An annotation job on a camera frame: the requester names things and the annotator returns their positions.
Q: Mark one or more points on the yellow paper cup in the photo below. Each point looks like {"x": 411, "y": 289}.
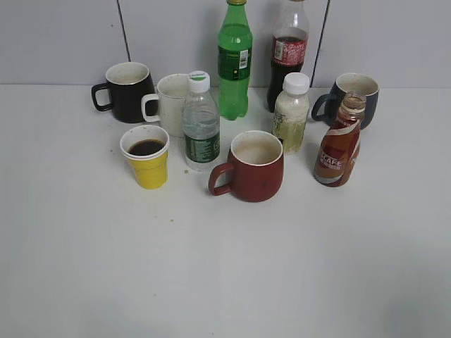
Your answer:
{"x": 145, "y": 147}

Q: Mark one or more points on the brown Nescafe coffee bottle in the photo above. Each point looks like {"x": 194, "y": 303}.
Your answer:
{"x": 340, "y": 146}

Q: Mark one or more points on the red mug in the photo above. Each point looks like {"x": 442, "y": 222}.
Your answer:
{"x": 254, "y": 168}

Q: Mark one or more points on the clear water bottle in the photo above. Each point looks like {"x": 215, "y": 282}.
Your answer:
{"x": 201, "y": 123}

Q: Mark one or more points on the white-capped milky drink bottle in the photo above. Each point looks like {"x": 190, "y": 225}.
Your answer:
{"x": 291, "y": 111}

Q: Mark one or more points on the white mug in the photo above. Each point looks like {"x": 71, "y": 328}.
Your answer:
{"x": 171, "y": 94}

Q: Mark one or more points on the green soda bottle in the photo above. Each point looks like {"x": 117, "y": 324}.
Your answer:
{"x": 235, "y": 42}

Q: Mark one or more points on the black mug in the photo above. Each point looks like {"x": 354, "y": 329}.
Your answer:
{"x": 126, "y": 83}

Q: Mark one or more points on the cola bottle red label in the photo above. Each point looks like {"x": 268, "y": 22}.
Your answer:
{"x": 289, "y": 47}

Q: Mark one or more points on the dark grey mug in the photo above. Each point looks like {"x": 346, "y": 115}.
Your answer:
{"x": 326, "y": 106}

